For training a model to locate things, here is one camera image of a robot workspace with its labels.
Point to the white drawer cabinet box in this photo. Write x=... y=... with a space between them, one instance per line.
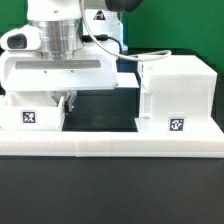
x=176 y=96

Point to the white L-shaped fence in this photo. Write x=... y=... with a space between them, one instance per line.
x=109 y=144

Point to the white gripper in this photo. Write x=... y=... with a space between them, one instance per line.
x=52 y=58

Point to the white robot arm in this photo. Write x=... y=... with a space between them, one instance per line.
x=73 y=12

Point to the white marker tag plate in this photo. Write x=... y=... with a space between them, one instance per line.
x=127 y=80

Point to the white front drawer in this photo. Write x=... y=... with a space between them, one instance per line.
x=31 y=111

